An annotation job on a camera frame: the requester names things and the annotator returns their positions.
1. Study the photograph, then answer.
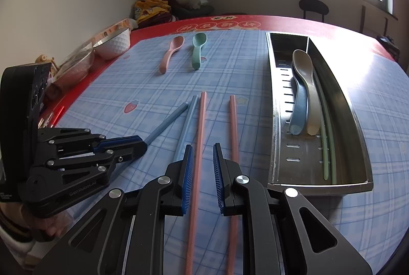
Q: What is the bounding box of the beige spoon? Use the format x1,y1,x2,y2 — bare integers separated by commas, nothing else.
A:
292,49,320,136

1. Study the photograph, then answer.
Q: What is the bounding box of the pink spoon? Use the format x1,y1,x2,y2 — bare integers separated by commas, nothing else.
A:
159,36,185,74

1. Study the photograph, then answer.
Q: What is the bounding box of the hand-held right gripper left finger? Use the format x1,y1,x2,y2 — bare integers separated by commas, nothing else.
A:
32,144,195,275

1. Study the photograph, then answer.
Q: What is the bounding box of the person's left forearm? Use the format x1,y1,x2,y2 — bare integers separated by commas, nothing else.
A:
0,201,42,266

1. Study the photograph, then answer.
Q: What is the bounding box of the dark bag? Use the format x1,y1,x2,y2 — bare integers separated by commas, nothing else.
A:
161,0,214,18

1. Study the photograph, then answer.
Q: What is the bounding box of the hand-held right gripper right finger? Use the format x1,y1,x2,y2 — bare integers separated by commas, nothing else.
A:
213,143,374,275

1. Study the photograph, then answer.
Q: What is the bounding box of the red printed tablecloth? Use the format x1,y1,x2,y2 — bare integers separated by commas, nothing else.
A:
38,14,408,129

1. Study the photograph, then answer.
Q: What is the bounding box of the white ribbed bowl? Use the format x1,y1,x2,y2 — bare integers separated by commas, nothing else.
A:
93,28,131,60

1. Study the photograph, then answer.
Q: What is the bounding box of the bowl under plastic wrap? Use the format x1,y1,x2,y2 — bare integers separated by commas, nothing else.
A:
51,50,96,89

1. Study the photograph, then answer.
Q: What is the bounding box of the stainless steel utensil tray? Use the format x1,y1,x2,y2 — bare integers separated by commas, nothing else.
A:
266,32,374,196

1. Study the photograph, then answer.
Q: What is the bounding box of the green spoon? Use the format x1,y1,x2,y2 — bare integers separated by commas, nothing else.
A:
191,33,208,70

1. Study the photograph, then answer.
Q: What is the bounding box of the person's left hand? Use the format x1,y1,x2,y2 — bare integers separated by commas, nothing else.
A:
38,206,72,239

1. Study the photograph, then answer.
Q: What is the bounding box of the pink chopstick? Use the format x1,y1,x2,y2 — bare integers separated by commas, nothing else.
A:
225,95,240,275
184,91,208,275

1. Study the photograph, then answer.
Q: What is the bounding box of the blue chopstick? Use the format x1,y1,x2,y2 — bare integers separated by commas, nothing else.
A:
173,95,199,164
144,102,189,145

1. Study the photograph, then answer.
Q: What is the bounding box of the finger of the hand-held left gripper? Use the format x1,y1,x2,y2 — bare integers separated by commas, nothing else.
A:
38,127,145,154
46,142,148,180

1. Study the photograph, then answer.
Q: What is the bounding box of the black pot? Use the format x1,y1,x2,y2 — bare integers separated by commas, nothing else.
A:
377,34,401,52

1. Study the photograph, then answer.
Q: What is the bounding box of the blue spoon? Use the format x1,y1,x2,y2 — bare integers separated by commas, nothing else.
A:
289,77,309,136

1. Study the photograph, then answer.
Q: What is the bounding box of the orange snack packet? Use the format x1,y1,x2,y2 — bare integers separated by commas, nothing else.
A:
93,18,139,42

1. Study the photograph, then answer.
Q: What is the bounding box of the black round stool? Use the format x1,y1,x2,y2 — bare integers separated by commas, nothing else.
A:
299,0,330,23

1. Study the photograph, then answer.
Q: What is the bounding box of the blue plaid table mat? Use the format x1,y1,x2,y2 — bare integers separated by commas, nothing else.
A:
38,29,409,275

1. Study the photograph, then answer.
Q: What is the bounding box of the green chopstick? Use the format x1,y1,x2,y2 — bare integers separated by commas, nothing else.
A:
311,67,330,180
315,66,336,184

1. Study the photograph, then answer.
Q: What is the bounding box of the maroon bag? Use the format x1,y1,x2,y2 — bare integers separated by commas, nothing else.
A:
141,11,176,28

